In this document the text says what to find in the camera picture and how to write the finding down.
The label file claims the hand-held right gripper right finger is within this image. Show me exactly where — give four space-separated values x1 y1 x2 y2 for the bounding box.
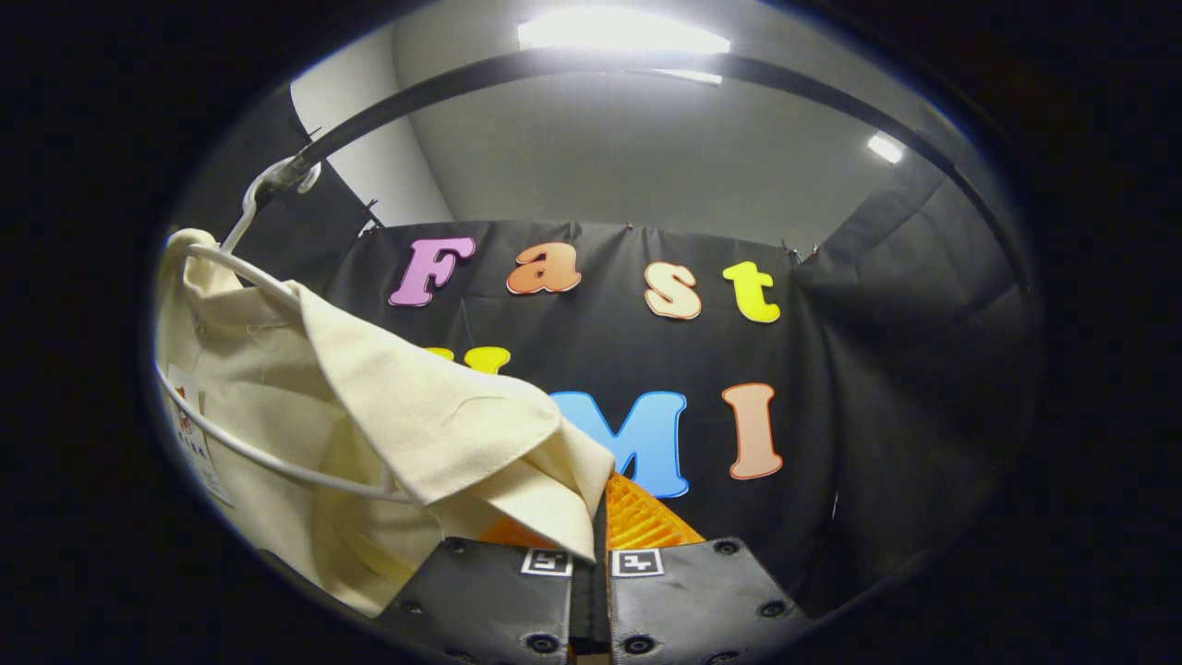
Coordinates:
605 469 815 665

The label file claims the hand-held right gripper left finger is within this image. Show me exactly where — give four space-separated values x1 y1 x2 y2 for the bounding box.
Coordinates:
374 488 608 665

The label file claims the white plastic clothes hanger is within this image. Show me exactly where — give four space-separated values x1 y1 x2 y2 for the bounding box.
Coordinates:
155 155 418 505

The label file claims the black metal clothes rack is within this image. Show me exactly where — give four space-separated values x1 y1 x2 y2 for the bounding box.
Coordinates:
263 48 1040 306

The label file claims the cream button shirt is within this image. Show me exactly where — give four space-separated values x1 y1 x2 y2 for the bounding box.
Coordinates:
151 228 617 618

